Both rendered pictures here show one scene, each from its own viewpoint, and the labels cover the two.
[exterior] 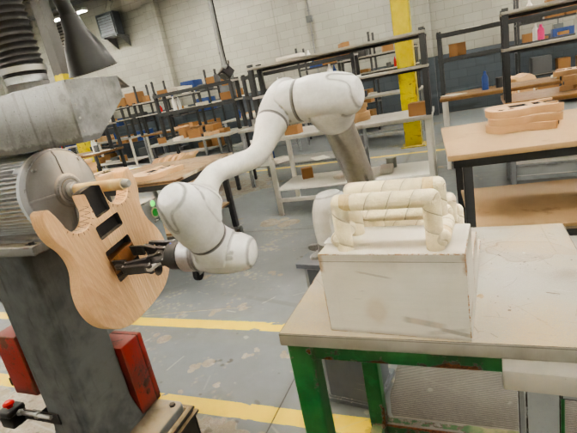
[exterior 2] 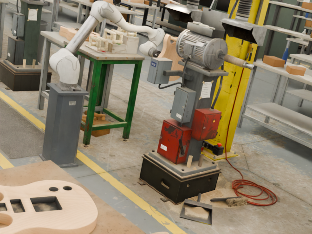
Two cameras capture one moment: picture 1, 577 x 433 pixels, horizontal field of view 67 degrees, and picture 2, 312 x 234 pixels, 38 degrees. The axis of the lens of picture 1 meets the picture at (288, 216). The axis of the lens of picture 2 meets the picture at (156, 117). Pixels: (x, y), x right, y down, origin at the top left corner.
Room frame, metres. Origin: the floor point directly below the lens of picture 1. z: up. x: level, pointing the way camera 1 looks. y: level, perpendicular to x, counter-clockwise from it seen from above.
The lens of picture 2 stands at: (4.96, 1.90, 1.85)
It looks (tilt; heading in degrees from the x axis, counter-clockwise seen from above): 19 degrees down; 201
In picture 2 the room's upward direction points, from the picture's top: 11 degrees clockwise
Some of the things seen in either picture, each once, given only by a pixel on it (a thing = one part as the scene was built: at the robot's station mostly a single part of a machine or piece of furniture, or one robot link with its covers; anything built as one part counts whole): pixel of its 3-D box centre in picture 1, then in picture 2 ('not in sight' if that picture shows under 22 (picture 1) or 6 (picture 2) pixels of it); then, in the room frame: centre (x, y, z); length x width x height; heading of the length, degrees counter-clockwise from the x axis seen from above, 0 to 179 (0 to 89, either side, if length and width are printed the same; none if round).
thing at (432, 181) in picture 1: (391, 187); not in sight; (0.82, -0.21, 1.20); 0.20 x 0.03 x 0.03; 62
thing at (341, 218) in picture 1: (342, 226); not in sight; (0.79, -0.10, 1.15); 0.03 x 0.03 x 0.09
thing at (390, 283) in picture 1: (398, 277); (124, 42); (0.79, -0.19, 1.02); 0.27 x 0.15 x 0.17; 63
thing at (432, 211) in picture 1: (433, 222); not in sight; (0.71, -0.25, 1.15); 0.03 x 0.03 x 0.09
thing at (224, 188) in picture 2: not in sight; (186, 170); (1.06, 0.83, 0.02); 1.46 x 1.45 x 0.04; 66
